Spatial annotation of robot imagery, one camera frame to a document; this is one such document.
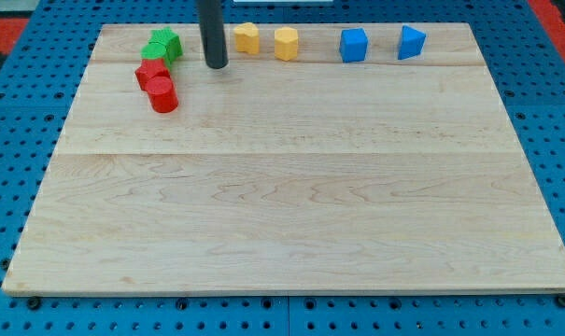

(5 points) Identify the yellow heart block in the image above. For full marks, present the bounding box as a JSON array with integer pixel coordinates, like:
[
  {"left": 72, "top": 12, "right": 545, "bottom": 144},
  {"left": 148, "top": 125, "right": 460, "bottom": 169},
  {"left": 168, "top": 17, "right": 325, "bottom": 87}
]
[{"left": 233, "top": 22, "right": 260, "bottom": 55}]

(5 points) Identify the green circle block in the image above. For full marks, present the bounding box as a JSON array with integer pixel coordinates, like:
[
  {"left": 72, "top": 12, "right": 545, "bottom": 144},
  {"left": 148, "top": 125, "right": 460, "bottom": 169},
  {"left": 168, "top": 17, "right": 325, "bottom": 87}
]
[{"left": 141, "top": 43, "right": 167, "bottom": 60}]

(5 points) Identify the wooden board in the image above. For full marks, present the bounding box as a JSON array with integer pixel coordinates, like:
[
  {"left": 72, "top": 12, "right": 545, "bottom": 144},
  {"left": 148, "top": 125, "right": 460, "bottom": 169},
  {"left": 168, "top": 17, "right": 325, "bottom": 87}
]
[{"left": 2, "top": 22, "right": 565, "bottom": 297}]

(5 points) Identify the yellow hexagon block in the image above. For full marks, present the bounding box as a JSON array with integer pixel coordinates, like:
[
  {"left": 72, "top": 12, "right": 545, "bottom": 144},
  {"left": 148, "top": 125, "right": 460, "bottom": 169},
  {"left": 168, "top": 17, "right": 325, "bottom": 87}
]
[{"left": 275, "top": 26, "right": 299, "bottom": 61}]

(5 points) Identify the red cylinder block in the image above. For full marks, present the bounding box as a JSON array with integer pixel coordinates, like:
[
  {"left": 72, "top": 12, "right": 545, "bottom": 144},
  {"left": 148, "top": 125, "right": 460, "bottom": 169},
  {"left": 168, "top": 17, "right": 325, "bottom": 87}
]
[{"left": 146, "top": 77, "right": 178, "bottom": 113}]

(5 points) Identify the blue cube block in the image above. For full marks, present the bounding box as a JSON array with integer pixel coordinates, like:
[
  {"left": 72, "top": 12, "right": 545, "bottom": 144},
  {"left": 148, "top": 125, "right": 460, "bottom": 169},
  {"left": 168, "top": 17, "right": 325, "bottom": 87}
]
[{"left": 339, "top": 28, "right": 369, "bottom": 63}]

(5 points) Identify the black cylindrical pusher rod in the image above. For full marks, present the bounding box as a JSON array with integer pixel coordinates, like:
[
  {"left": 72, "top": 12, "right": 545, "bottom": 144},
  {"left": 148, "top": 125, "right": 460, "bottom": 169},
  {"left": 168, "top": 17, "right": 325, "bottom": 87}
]
[{"left": 195, "top": 0, "right": 228, "bottom": 69}]

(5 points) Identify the green star block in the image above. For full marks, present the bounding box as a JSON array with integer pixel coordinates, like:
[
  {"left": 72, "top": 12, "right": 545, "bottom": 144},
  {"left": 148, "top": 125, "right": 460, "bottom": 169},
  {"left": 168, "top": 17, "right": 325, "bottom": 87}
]
[{"left": 148, "top": 27, "right": 183, "bottom": 64}]

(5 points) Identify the blue triangle block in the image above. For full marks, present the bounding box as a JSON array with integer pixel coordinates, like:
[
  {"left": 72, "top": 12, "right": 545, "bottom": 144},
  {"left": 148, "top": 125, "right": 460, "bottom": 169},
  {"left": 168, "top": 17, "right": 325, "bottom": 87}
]
[{"left": 398, "top": 25, "right": 427, "bottom": 60}]

